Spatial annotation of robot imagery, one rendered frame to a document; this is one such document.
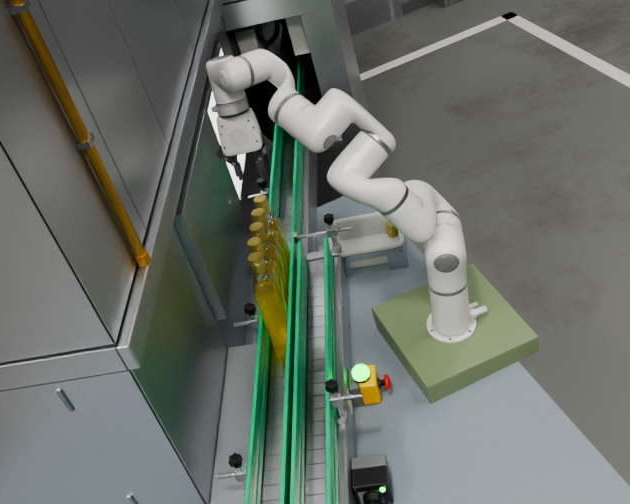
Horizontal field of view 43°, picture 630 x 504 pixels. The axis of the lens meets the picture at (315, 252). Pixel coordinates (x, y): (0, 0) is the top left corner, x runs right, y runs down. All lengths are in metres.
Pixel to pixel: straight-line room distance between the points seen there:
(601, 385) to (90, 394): 1.93
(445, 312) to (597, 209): 1.81
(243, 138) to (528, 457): 1.00
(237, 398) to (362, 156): 0.67
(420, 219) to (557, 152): 2.33
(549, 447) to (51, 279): 1.14
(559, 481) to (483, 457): 0.17
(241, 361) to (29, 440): 0.60
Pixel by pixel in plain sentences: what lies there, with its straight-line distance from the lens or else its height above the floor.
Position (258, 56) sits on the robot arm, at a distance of 1.89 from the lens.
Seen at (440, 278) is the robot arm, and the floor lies 1.03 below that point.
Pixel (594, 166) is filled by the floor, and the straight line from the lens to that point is 3.95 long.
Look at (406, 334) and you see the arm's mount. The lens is 2.07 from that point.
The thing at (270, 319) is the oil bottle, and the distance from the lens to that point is 1.98.
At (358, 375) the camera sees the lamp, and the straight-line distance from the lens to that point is 1.96.
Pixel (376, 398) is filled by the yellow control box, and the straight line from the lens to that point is 2.01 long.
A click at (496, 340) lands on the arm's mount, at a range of 2.04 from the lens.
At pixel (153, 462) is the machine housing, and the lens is 1.70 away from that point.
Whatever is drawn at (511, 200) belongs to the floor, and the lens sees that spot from 3.77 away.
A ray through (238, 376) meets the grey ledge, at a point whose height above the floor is 0.88.
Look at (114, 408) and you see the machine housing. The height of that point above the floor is 1.24.
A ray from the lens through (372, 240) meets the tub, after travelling 2.45.
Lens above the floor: 2.31
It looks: 39 degrees down
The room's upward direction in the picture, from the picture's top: 17 degrees counter-clockwise
